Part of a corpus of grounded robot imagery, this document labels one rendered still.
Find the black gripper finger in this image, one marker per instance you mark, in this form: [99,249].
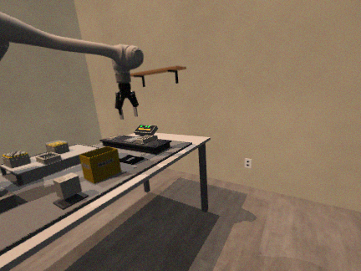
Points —
[132,101]
[118,105]

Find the red trough reservoir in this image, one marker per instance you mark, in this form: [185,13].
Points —
[144,139]

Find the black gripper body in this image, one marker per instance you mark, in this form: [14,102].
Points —
[124,87]

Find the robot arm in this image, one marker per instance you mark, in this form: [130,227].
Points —
[123,57]

